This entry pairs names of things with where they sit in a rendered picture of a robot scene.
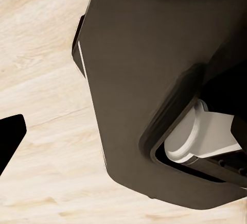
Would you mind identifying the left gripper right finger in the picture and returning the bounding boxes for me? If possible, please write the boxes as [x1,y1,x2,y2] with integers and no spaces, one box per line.
[231,114,247,155]

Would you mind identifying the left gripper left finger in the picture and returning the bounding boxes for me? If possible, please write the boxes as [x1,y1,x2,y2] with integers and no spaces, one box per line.
[0,114,27,176]

